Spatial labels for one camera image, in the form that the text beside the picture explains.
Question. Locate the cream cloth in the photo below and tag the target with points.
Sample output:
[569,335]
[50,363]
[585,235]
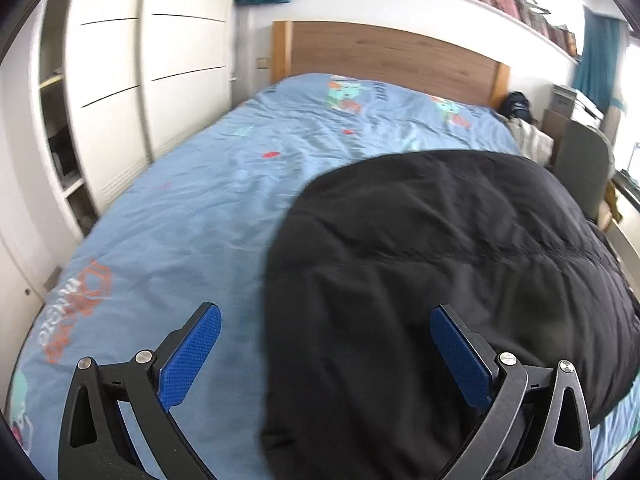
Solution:
[532,140]

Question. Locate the blue printed bed sheet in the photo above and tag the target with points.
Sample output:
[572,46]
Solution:
[200,200]

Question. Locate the black puffer jacket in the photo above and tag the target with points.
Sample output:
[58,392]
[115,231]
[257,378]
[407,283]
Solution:
[425,280]

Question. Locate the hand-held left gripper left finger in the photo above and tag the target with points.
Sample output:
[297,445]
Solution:
[192,357]

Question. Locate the white wardrobe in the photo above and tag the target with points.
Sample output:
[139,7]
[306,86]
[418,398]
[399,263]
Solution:
[130,90]

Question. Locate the dark blue cap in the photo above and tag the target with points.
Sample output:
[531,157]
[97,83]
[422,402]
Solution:
[516,105]

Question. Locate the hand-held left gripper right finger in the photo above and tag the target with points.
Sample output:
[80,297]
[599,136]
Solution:
[462,357]

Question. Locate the wooden headboard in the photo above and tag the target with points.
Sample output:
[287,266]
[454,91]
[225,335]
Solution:
[390,57]

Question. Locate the grey chair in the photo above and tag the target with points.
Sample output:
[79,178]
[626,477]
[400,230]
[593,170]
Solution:
[582,170]

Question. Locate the white storage box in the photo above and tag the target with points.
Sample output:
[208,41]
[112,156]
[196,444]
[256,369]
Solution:
[575,102]

